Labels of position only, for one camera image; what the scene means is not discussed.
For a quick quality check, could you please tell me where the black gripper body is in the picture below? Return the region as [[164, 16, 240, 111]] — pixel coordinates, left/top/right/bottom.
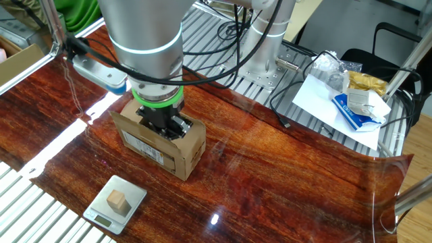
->
[[136, 102, 185, 133]]

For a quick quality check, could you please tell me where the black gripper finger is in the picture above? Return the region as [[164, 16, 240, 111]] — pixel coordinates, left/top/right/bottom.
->
[[169, 114, 194, 140], [158, 129, 177, 141]]

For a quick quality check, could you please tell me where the brown cardboard shipping box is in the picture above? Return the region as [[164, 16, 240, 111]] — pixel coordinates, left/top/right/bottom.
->
[[110, 97, 207, 182]]

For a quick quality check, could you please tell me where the open brown storage carton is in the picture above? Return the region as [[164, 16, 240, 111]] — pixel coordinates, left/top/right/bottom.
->
[[0, 35, 45, 87]]

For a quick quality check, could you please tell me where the silver digital kitchen scale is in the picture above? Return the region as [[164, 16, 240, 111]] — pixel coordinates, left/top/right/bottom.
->
[[82, 174, 148, 236]]

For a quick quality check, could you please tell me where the small wooden cube block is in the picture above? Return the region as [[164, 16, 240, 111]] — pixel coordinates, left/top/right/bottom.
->
[[106, 189, 131, 216]]

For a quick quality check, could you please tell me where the glossy wood-grain table mat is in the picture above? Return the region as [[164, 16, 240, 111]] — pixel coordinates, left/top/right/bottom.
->
[[0, 25, 414, 243]]

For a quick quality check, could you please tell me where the green cloth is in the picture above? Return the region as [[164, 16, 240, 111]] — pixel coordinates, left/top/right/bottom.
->
[[53, 0, 102, 34]]

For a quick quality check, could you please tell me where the white paper sheet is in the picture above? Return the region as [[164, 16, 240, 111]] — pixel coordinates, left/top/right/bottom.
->
[[292, 73, 382, 151]]

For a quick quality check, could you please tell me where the clear plastic bag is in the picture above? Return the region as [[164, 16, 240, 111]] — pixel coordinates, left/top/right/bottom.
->
[[310, 50, 362, 92]]

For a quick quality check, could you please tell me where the grey metal device case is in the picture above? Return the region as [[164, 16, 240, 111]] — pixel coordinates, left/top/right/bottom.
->
[[0, 8, 68, 51]]

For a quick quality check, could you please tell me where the beige board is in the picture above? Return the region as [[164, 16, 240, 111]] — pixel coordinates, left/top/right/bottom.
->
[[283, 0, 324, 43]]

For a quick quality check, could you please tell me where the blue tissue pack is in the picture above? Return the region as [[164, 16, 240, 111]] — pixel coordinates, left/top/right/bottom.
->
[[331, 93, 382, 132]]

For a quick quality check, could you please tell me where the person in camouflage jacket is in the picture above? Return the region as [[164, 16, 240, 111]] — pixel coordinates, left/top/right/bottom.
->
[[0, 0, 47, 30]]

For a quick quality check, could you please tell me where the small white square packet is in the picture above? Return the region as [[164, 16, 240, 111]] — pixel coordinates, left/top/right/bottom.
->
[[346, 87, 372, 117]]

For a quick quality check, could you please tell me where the gold foil bag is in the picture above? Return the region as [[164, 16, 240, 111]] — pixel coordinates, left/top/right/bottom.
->
[[347, 70, 388, 97]]

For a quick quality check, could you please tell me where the black chair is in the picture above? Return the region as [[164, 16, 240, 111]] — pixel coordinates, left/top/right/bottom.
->
[[340, 22, 432, 126]]

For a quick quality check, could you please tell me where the white crumpled tissue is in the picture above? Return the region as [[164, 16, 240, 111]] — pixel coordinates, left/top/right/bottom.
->
[[366, 90, 392, 124]]

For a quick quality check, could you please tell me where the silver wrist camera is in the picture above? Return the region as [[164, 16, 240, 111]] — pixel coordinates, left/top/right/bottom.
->
[[72, 55, 128, 96]]

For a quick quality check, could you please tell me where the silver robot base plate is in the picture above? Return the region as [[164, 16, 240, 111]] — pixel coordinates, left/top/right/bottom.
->
[[218, 40, 313, 91]]

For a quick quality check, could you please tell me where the black USB cable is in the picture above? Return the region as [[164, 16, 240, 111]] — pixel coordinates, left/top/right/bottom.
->
[[269, 49, 345, 129]]

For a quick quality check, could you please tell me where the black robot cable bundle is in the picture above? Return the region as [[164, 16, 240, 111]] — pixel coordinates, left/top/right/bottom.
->
[[63, 0, 284, 90]]

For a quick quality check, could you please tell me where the silver cable connector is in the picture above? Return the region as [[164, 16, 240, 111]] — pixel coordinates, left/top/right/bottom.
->
[[275, 56, 304, 74]]

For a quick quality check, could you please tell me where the aluminium frame post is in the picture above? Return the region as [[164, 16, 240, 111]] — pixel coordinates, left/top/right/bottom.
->
[[39, 0, 76, 57], [383, 33, 432, 102], [394, 175, 432, 217]]

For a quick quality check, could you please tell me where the thick black cable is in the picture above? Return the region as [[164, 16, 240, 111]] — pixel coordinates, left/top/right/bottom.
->
[[381, 65, 425, 129]]

